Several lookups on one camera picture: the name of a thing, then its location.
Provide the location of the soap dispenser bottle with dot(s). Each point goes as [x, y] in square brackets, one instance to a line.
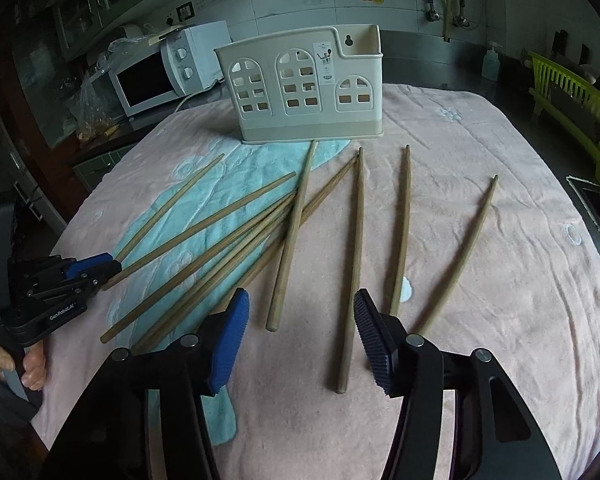
[491, 62]

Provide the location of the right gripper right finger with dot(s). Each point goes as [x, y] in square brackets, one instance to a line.
[495, 433]

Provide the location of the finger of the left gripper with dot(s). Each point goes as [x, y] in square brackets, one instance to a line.
[77, 267]
[92, 279]

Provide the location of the person's left hand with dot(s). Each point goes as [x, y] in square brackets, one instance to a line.
[34, 366]

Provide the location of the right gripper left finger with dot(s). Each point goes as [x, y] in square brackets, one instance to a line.
[106, 435]

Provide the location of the pink and teal towel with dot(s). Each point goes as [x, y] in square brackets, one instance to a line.
[530, 291]

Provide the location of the green dish rack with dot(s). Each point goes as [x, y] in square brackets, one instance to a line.
[571, 100]

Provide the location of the plastic bag with food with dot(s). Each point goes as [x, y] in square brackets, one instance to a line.
[99, 110]

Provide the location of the white microwave oven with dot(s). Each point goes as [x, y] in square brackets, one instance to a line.
[179, 63]

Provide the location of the cream plastic utensil holder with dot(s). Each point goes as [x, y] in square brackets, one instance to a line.
[316, 83]

